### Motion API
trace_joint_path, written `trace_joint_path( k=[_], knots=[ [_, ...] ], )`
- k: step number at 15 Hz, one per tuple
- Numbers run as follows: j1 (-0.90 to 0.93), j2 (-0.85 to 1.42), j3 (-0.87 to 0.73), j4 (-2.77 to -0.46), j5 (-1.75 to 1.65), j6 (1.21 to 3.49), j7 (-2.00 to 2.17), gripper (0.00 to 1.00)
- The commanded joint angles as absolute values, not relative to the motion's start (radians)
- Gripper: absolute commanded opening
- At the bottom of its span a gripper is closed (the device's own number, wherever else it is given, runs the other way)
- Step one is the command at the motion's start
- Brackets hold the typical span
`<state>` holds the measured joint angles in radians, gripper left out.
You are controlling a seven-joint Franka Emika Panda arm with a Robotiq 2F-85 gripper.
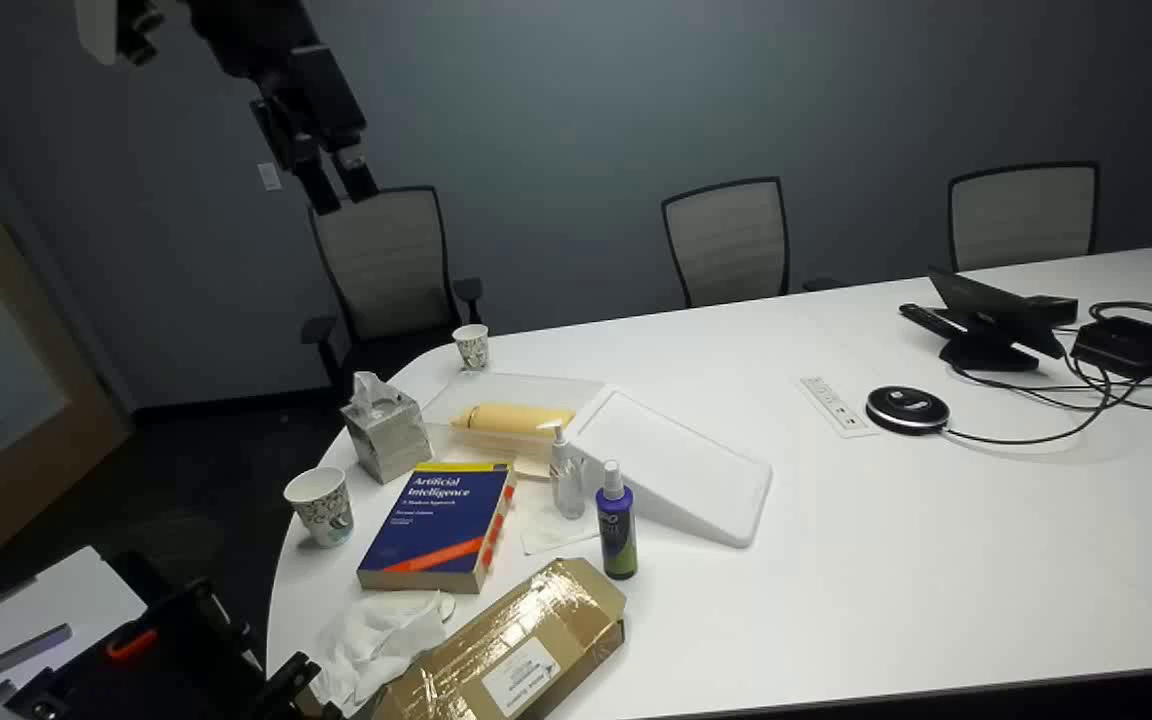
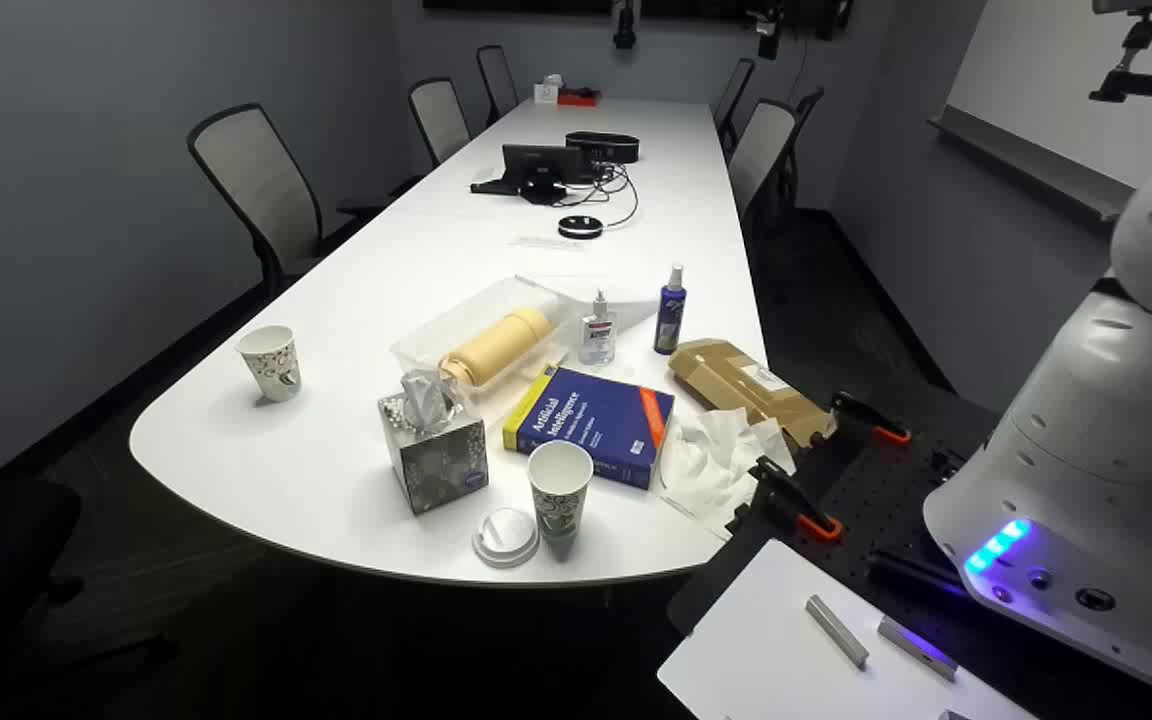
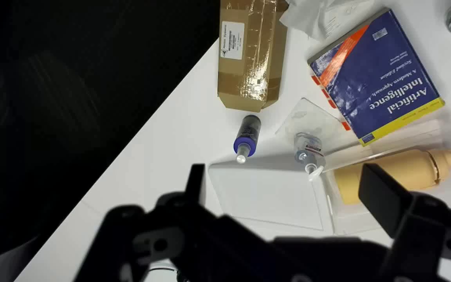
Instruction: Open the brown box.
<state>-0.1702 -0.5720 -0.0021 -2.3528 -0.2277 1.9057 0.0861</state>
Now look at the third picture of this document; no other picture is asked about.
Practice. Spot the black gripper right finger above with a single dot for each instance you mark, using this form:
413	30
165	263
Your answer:
392	204

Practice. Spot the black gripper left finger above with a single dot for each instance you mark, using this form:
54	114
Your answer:
148	235

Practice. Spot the clear hand sanitizer bottle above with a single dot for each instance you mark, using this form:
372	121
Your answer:
308	152

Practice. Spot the clear plastic bag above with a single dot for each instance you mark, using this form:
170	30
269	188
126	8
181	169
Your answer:
309	117

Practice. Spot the blue Artificial Intelligence book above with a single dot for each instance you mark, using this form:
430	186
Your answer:
377	78

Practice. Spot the purple spray bottle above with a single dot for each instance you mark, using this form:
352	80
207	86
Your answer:
248	135

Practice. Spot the crumpled white tissue paper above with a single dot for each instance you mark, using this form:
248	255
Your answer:
325	16

